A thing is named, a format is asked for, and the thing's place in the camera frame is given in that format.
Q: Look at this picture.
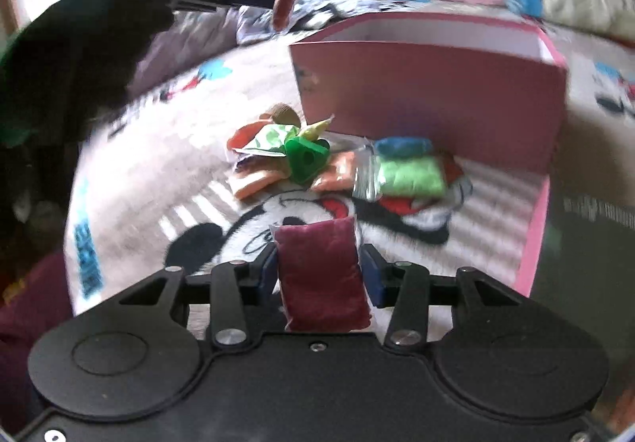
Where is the person's left forearm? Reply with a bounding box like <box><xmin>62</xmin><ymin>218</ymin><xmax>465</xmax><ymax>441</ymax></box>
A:
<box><xmin>0</xmin><ymin>0</ymin><xmax>174</xmax><ymax>145</ymax></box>

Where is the green plastic clay mould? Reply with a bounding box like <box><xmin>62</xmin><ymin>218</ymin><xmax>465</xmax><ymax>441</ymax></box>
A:
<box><xmin>284</xmin><ymin>135</ymin><xmax>331</xmax><ymax>186</ymax></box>

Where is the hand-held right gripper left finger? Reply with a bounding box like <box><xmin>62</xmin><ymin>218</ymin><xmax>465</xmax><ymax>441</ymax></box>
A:
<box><xmin>116</xmin><ymin>244</ymin><xmax>279</xmax><ymax>350</ymax></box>

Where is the person's maroon clothing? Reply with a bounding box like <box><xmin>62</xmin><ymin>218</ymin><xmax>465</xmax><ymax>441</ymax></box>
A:
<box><xmin>0</xmin><ymin>248</ymin><xmax>75</xmax><ymax>373</ymax></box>

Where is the pink cardboard box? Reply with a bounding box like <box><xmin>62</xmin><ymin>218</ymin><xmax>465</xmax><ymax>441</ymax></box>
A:
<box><xmin>289</xmin><ymin>13</ymin><xmax>569</xmax><ymax>175</ymax></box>

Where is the purple quilt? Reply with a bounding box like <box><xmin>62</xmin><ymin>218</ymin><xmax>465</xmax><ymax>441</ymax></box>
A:
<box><xmin>126</xmin><ymin>6</ymin><xmax>249</xmax><ymax>93</ymax></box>

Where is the pile of coloured clay packets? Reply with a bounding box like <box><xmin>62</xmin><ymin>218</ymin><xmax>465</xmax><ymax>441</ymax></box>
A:
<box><xmin>225</xmin><ymin>102</ymin><xmax>464</xmax><ymax>215</ymax></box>

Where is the dark red clay packet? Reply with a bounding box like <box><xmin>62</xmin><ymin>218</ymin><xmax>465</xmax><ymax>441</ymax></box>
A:
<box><xmin>270</xmin><ymin>216</ymin><xmax>373</xmax><ymax>334</ymax></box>

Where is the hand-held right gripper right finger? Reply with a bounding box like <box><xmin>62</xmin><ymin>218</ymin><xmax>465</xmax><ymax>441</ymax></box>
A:
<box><xmin>361</xmin><ymin>244</ymin><xmax>519</xmax><ymax>351</ymax></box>

